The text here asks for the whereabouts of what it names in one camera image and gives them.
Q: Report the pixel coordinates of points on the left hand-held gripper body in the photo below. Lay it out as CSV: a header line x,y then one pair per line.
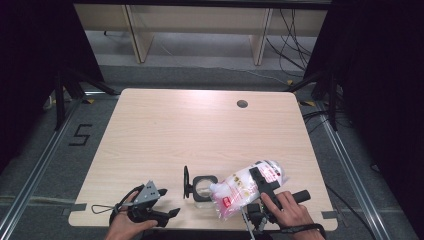
x,y
146,196

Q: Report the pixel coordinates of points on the yellow tape piece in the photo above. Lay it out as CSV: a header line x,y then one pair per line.
x,y
88,101
308,103

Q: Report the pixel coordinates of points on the black metal stand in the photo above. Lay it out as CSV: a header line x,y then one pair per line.
x,y
60,100
331,100

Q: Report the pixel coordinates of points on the light wooden shelf frame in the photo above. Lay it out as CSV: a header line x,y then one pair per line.
x,y
140,36

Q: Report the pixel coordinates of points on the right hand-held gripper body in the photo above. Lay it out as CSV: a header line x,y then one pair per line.
x,y
271,193

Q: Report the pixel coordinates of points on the grey tape piece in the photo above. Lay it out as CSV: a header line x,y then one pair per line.
x,y
77,208
330,215

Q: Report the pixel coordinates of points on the aluminium floor rail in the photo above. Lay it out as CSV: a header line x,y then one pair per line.
x,y
350,166
40,166

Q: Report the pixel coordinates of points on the black tape floor mark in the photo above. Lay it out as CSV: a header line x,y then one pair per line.
x,y
81,135

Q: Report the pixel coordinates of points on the person's right hand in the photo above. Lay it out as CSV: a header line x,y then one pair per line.
x,y
290,213

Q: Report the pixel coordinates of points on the clear sugar bag red label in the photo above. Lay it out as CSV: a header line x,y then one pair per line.
x,y
238,188

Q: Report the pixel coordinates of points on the person's left hand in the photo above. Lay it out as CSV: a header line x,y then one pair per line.
x,y
121,226

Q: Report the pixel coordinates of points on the black curtain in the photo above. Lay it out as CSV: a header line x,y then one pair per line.
x,y
383,83
33,66

